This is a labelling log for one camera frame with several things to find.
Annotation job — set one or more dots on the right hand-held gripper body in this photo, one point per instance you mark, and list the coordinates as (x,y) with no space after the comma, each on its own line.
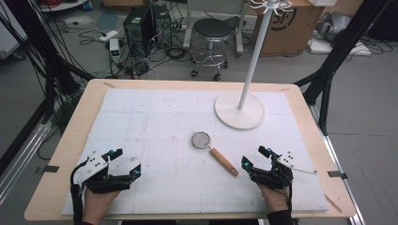
(275,178)

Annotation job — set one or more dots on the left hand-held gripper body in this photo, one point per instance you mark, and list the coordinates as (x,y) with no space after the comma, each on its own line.
(94,164)

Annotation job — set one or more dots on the white hook stand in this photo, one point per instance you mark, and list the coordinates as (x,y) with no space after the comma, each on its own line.
(239,114)

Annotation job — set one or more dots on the person's right hand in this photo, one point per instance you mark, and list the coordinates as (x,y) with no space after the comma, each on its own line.
(277,200)

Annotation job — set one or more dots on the person's left hand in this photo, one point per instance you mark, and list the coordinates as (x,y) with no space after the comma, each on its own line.
(95,204)

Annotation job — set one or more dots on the wooden table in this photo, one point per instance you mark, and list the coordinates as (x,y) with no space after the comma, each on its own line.
(62,162)

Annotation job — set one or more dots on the white grid mat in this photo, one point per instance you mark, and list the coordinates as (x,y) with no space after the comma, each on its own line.
(175,175)

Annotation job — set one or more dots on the black tape strip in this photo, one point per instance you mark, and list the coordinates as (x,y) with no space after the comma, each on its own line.
(337,174)
(48,169)

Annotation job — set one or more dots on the thin wooden stick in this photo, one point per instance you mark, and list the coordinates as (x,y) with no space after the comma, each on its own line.
(332,203)

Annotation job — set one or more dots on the small white device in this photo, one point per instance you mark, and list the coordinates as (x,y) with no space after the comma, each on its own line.
(114,48)

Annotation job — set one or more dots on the white power strip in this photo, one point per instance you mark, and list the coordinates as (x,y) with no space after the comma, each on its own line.
(109,36)

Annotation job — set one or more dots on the cardboard box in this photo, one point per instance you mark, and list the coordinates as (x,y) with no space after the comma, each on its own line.
(294,34)

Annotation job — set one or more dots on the large black computer tower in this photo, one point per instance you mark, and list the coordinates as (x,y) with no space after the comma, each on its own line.
(137,31)

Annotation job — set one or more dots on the black round stool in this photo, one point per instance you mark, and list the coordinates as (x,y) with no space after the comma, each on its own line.
(212,29)

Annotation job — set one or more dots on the slim black computer tower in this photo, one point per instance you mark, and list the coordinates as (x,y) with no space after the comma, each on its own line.
(162,25)

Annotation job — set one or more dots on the grey bag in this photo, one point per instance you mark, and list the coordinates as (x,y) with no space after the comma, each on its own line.
(333,25)

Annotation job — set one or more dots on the aluminium rail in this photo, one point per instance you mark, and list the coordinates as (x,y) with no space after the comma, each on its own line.
(22,156)
(338,165)

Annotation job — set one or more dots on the black metal frame stand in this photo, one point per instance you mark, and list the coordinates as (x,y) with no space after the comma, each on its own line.
(325,81)
(53,72)

